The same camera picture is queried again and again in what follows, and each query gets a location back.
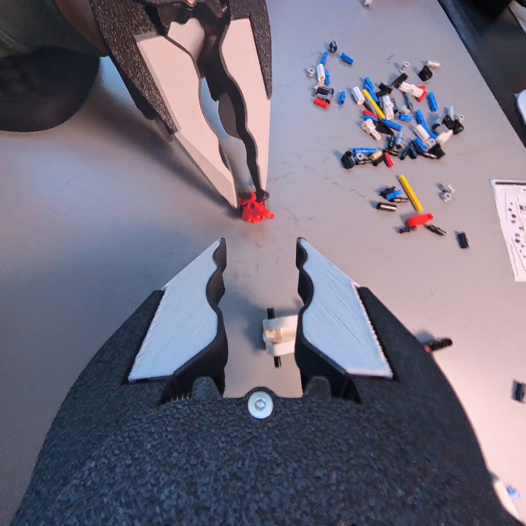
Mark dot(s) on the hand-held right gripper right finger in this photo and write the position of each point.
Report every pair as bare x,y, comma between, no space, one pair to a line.
345,325

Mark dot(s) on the grey desk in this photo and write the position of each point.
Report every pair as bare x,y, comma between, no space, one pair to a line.
82,214

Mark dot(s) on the toy vehicle chassis build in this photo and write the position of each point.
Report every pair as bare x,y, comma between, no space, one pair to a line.
436,341

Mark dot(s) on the printed instruction sheet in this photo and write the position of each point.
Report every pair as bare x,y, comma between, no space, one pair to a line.
511,222

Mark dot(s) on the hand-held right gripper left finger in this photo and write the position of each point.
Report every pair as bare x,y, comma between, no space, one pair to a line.
181,320

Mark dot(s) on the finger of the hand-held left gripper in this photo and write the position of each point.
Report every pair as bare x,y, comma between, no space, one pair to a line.
246,82
177,82

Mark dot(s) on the small black connector piece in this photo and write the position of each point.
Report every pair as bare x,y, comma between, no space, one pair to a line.
463,240

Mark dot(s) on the pile of small toy bricks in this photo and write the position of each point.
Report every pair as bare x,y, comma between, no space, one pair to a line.
374,103

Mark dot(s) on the white toy brick piece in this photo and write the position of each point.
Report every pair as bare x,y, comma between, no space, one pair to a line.
279,333

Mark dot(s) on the red toy brick piece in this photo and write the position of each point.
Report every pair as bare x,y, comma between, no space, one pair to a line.
256,209

